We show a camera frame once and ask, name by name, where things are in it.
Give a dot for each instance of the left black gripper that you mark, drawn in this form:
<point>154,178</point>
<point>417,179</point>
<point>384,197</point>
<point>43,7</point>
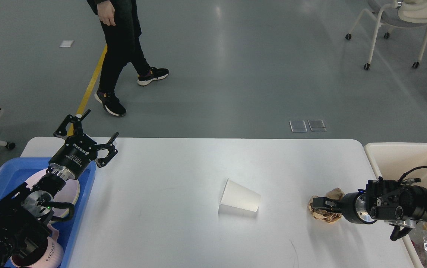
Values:
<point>73,156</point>

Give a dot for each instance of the person in dark sweater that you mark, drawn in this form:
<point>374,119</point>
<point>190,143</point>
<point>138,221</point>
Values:
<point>123,47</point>

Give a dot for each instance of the person's right hand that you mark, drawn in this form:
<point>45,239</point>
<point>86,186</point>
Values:
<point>106,12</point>

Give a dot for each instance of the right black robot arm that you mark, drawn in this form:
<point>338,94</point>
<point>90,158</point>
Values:
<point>401,203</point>

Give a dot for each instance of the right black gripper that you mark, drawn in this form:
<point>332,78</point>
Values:
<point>352,206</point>

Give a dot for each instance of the white floor tag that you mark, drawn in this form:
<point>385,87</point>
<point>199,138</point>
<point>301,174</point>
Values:
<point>66,43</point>

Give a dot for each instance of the far white chair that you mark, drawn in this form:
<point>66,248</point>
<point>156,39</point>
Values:
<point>395,14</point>

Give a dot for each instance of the clear floor plate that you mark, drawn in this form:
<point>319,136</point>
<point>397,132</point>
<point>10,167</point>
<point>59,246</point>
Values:
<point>298,126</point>
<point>317,125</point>

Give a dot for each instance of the pink mug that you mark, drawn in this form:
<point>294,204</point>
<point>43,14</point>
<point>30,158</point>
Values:
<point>48,255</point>

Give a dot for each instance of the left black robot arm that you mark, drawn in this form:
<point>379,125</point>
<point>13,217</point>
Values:
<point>25,213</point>

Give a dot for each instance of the clear floor plate left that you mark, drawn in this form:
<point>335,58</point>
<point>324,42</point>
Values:
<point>298,126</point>

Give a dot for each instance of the white paper cup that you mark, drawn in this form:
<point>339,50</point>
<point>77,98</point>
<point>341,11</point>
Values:
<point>237,196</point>

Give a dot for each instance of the pink plate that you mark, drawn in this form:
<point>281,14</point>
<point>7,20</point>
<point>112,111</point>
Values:
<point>69,193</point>

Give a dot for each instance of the brown paper ball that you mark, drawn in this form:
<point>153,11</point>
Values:
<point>328,217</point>

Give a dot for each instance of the beige plastic bin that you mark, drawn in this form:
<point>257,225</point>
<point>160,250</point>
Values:
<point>391,160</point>

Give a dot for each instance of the blue plastic tray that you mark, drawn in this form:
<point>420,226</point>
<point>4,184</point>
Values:
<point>18,170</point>

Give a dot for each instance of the clear floor plate right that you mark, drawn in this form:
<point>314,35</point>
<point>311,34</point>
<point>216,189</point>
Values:
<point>317,125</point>

